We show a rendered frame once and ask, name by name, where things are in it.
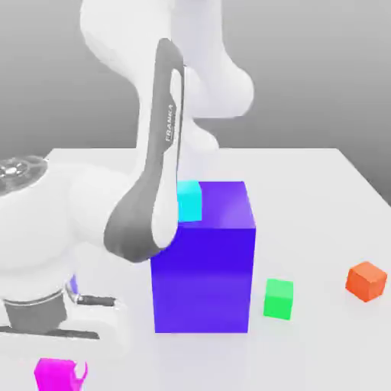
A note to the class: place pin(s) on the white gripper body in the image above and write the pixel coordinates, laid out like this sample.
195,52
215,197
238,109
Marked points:
100,323

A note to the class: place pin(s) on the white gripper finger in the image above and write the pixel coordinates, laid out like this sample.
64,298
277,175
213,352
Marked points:
79,370

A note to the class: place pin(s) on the small magenta cube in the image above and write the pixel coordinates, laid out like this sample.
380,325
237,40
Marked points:
53,375

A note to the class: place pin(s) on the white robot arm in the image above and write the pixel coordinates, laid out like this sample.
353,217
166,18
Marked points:
131,100

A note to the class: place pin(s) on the small cyan cube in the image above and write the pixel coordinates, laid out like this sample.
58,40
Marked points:
189,201

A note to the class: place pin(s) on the small green cube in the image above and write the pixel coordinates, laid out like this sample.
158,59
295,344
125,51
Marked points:
278,301

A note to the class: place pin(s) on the small orange cube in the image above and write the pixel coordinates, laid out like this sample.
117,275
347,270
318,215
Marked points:
365,281

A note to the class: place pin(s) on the large blue box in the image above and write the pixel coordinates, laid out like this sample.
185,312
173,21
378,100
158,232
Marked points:
203,278

